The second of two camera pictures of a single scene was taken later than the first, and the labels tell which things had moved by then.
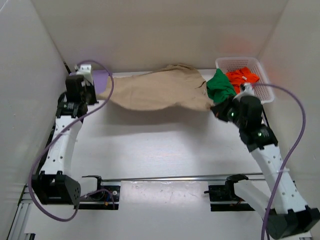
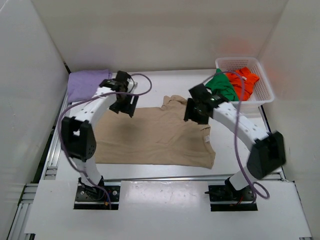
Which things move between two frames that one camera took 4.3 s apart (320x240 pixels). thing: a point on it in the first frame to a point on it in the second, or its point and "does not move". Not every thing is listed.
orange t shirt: x=241 y=76 does not move
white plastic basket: x=226 y=64 does not move
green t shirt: x=219 y=87 does not move
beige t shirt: x=176 y=87 to x=158 y=136
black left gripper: x=94 y=100 to x=128 y=109
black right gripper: x=219 y=110 to x=189 y=114
